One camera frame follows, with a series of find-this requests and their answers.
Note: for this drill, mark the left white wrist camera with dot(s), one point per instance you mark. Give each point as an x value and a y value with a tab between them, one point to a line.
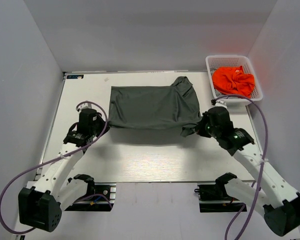
83	106

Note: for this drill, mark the dark grey t-shirt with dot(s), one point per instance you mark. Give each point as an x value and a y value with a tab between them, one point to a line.
155	107

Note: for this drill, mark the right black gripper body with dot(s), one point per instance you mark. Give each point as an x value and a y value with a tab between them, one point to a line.
205	129

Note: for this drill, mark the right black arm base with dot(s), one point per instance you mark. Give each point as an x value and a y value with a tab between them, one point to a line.
210	201

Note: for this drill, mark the blue label sticker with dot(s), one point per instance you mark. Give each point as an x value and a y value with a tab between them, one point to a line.
75	76

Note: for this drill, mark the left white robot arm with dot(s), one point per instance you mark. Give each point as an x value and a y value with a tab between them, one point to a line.
41	206

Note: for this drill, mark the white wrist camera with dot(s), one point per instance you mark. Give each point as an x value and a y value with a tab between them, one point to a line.
219	103
83	106

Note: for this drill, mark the orange t-shirt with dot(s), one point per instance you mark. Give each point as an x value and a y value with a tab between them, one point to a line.
233	80

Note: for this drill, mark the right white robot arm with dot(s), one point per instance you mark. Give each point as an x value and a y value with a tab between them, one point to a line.
273	198

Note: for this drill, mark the light grey garment in basket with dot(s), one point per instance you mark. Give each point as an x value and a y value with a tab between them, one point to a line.
218	94

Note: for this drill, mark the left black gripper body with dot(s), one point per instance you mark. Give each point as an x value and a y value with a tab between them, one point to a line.
97	129

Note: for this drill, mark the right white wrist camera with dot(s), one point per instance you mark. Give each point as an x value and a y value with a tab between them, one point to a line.
219	103

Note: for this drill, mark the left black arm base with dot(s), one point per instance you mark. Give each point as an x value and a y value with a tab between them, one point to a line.
102	201

